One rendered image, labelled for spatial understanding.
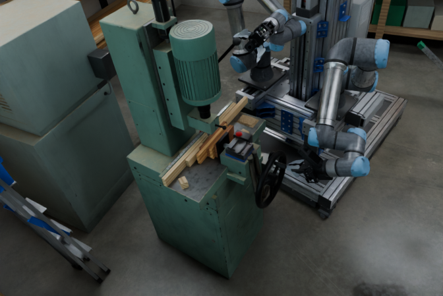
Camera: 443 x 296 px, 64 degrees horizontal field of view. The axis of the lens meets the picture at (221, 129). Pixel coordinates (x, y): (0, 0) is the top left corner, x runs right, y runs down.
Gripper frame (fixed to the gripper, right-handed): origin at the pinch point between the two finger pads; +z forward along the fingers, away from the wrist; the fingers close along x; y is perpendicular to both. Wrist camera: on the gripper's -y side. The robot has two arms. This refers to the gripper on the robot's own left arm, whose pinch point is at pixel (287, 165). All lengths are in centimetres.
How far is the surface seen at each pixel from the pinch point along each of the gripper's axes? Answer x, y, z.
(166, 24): -5, -78, 13
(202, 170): -19.3, -15.6, 29.2
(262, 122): 22.1, -10.8, 21.6
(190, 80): -10, -55, 12
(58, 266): -75, 15, 155
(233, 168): -12.0, -9.8, 18.4
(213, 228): -25, 18, 43
